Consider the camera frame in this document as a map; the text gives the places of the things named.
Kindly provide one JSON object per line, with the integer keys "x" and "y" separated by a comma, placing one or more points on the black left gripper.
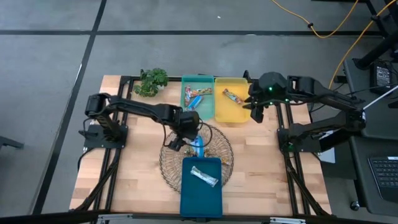
{"x": 186, "y": 124}

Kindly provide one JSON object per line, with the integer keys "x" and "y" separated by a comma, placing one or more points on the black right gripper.
{"x": 257, "y": 109}

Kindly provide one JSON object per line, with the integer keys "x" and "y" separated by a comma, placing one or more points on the blue white granola bar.
{"x": 200, "y": 149}
{"x": 232, "y": 96}

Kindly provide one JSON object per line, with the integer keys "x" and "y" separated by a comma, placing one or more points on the white light-blue granola bar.
{"x": 203, "y": 176}

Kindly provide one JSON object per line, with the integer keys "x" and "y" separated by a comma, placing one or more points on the blue red-ended granola bar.
{"x": 195, "y": 102}

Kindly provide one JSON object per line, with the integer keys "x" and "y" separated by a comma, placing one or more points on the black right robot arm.
{"x": 326, "y": 96}

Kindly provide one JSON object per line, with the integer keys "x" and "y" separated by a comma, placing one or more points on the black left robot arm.
{"x": 140, "y": 109}

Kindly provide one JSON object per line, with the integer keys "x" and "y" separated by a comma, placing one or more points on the green brown granola bar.
{"x": 225, "y": 161}

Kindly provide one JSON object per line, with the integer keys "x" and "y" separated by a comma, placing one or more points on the yellow plastic bin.
{"x": 230, "y": 112}

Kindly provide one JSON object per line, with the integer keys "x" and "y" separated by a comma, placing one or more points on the teal plastic bin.
{"x": 206, "y": 109}

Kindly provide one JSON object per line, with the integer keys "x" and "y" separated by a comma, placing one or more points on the blue plastic bin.
{"x": 199, "y": 199}

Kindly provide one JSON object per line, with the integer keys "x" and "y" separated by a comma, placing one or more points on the small green potted plant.
{"x": 152, "y": 81}

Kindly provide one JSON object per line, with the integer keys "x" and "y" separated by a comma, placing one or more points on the white paper sheet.
{"x": 328, "y": 157}

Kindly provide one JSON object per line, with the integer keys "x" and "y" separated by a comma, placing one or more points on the silver aluminium profile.
{"x": 287, "y": 220}
{"x": 115, "y": 218}

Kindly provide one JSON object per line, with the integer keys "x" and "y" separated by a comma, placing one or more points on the thin white pole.
{"x": 381, "y": 101}

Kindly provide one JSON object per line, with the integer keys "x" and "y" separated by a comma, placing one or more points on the dark grey desk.
{"x": 360, "y": 186}
{"x": 379, "y": 124}

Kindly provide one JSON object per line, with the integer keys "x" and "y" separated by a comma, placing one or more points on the black desk leg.
{"x": 373, "y": 54}

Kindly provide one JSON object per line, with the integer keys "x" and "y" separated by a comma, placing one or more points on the black power adapter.
{"x": 382, "y": 77}

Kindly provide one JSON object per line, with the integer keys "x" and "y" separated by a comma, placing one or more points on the black caster wheel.
{"x": 354, "y": 205}

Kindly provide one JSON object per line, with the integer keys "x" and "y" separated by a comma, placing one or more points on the black keyboard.
{"x": 385, "y": 177}

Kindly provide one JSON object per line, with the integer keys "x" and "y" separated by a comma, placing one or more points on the grey furniture leg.
{"x": 9, "y": 142}

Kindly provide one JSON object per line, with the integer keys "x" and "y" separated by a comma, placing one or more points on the black metal table frame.
{"x": 125, "y": 81}

